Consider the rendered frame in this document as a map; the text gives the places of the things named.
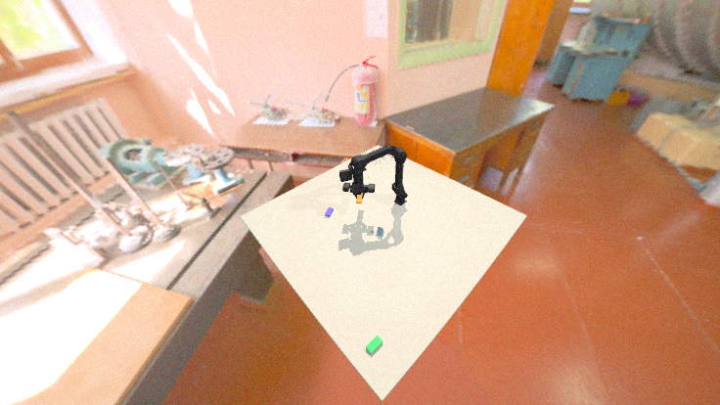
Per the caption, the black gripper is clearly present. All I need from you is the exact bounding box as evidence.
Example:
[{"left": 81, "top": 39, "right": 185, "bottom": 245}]
[{"left": 342, "top": 179, "right": 376, "bottom": 199}]

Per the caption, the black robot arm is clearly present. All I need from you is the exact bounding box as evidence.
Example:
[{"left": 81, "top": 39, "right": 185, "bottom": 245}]
[{"left": 339, "top": 144, "right": 408, "bottom": 205}]

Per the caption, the small green block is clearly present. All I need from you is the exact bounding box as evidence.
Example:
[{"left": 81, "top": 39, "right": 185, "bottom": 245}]
[{"left": 366, "top": 336, "right": 383, "bottom": 354}]

